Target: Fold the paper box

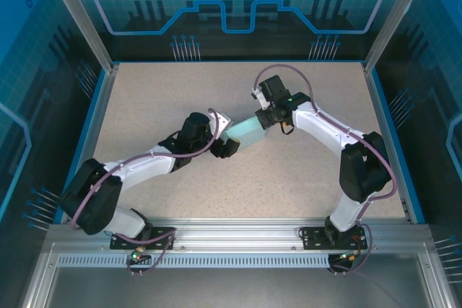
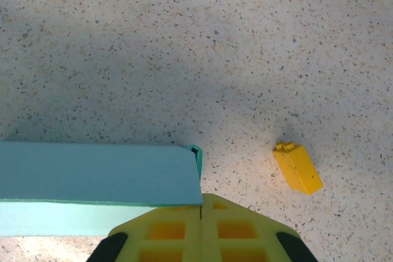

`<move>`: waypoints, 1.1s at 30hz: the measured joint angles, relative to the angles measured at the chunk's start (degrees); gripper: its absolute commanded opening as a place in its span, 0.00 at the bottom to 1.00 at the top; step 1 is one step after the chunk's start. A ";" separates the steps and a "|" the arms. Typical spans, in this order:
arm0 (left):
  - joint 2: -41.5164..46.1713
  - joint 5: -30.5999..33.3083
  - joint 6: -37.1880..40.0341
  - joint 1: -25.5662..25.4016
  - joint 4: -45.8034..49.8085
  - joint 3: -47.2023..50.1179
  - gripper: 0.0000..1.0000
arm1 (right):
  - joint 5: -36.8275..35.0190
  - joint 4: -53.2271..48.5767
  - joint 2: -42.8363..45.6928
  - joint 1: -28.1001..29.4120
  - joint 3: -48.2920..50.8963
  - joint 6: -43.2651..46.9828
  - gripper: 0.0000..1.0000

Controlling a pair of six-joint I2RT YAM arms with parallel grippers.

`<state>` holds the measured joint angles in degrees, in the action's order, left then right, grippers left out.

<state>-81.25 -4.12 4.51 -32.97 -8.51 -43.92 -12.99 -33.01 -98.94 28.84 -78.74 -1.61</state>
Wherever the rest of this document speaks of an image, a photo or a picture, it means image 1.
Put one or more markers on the blue table edge strip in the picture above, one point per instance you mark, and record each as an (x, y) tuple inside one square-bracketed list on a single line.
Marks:
[(395, 142), (84, 142)]

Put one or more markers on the aluminium side rail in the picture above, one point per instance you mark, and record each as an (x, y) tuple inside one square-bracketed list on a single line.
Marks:
[(94, 142), (386, 142)]

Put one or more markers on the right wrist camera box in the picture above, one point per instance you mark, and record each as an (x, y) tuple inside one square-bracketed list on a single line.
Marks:
[(260, 98)]

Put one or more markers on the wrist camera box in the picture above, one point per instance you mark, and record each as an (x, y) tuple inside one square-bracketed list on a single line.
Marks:
[(260, 98), (223, 120)]

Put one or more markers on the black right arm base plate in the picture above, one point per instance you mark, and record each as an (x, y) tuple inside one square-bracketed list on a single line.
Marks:
[(312, 239)]

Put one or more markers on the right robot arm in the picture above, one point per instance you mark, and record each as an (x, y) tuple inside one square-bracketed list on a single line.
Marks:
[(364, 174)]

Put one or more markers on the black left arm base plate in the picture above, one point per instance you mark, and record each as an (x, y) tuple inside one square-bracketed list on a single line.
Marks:
[(159, 245)]

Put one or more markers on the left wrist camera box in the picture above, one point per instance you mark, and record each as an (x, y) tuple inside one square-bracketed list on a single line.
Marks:
[(223, 120)]

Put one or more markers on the aluminium corner post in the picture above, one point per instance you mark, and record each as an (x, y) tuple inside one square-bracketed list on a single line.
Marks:
[(390, 16), (83, 16)]

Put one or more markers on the grey metal lower frame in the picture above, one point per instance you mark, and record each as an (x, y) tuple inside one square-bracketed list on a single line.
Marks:
[(231, 286)]

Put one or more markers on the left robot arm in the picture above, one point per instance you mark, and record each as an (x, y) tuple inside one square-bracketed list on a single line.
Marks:
[(94, 196)]

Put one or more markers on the aluminium frame beam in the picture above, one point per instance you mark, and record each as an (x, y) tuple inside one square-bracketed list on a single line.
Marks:
[(234, 236)]

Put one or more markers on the small green-lit circuit board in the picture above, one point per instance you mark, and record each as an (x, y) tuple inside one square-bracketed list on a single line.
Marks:
[(136, 255), (343, 257)]

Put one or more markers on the light blue paper box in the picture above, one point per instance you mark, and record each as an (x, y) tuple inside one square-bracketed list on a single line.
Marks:
[(249, 133)]

